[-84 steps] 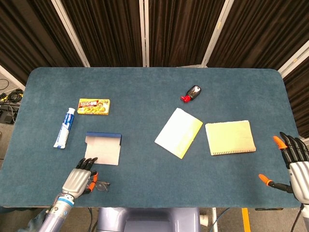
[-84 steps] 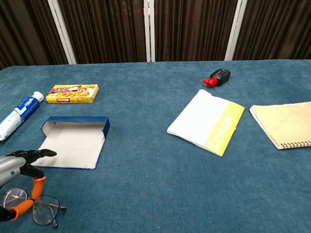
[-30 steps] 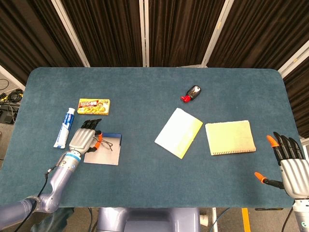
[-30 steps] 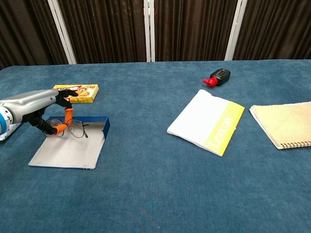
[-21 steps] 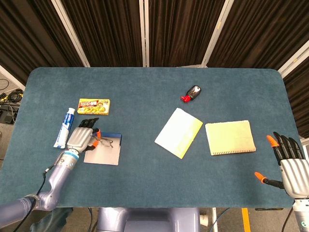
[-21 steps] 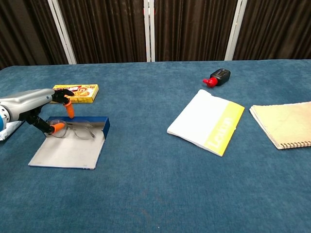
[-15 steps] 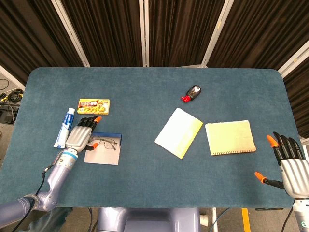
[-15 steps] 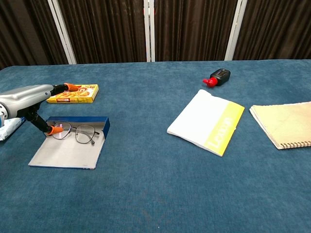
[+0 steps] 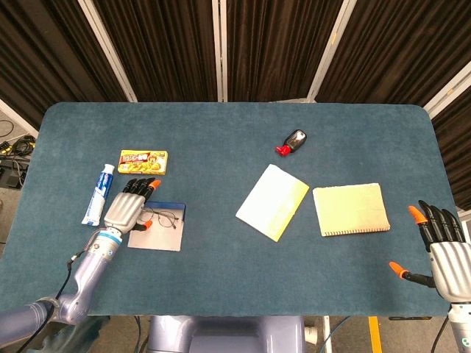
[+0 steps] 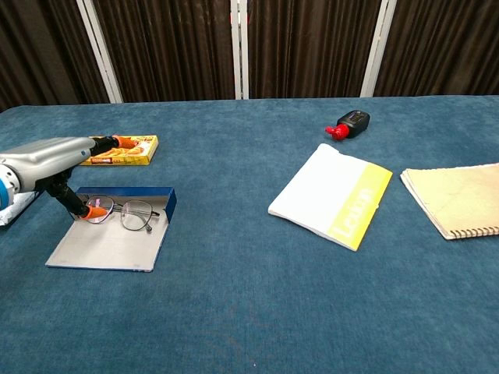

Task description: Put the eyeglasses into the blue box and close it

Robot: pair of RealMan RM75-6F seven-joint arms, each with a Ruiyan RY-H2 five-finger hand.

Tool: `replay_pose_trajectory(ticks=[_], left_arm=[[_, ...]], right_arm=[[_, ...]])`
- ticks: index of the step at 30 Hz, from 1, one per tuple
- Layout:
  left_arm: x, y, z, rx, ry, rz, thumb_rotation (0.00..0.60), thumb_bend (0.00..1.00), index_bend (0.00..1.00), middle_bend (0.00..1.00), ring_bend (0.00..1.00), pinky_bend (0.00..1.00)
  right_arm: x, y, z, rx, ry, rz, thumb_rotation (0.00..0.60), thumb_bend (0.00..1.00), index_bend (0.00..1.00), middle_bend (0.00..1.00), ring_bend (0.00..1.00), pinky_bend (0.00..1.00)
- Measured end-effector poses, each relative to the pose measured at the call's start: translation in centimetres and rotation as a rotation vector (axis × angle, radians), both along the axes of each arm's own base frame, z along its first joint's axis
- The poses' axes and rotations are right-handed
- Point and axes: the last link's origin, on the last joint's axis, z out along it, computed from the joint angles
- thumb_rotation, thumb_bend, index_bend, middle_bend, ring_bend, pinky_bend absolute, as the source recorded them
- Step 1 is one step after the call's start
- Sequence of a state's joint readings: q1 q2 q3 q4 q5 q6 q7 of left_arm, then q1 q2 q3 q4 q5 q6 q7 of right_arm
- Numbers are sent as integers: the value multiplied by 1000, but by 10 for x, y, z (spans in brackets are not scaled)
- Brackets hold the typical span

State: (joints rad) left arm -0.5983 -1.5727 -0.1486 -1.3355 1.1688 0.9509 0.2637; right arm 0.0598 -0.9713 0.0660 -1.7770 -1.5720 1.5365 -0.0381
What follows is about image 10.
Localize black bottle with red cap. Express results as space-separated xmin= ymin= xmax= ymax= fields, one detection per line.
xmin=325 ymin=110 xmax=370 ymax=142

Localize dark brown curtain panel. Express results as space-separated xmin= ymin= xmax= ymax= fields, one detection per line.
xmin=373 ymin=0 xmax=499 ymax=97
xmin=92 ymin=0 xmax=237 ymax=104
xmin=247 ymin=0 xmax=382 ymax=100
xmin=0 ymin=0 xmax=111 ymax=113

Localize black wire eyeglasses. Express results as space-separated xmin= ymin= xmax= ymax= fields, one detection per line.
xmin=83 ymin=194 xmax=161 ymax=234

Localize yellow curry roux box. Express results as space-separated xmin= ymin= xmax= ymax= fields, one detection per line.
xmin=77 ymin=135 xmax=159 ymax=167

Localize grey box blue edge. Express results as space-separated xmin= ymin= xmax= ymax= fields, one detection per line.
xmin=44 ymin=186 xmax=178 ymax=273

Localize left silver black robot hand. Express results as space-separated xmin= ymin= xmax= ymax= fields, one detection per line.
xmin=0 ymin=134 xmax=147 ymax=221

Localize white and yellow book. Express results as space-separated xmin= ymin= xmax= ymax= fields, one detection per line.
xmin=267 ymin=143 xmax=394 ymax=252

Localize white screen frame post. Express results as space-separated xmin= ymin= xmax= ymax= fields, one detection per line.
xmin=229 ymin=0 xmax=250 ymax=101
xmin=359 ymin=0 xmax=391 ymax=98
xmin=76 ymin=0 xmax=124 ymax=104

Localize white blue toothpaste tube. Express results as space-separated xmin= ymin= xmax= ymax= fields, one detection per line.
xmin=0 ymin=191 xmax=42 ymax=228

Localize beige spiral notebook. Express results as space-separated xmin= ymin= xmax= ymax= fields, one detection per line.
xmin=400 ymin=163 xmax=499 ymax=241

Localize blue felt table cover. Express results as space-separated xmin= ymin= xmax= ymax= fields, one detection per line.
xmin=0 ymin=93 xmax=499 ymax=374

